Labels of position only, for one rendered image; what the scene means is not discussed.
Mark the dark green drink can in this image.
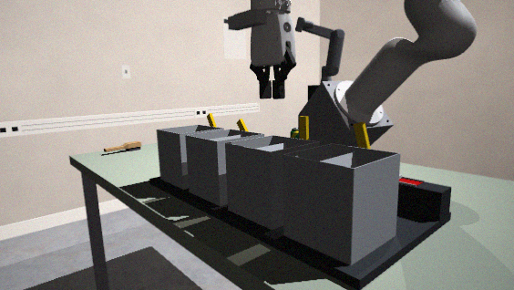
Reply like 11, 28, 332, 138
291, 128, 298, 139

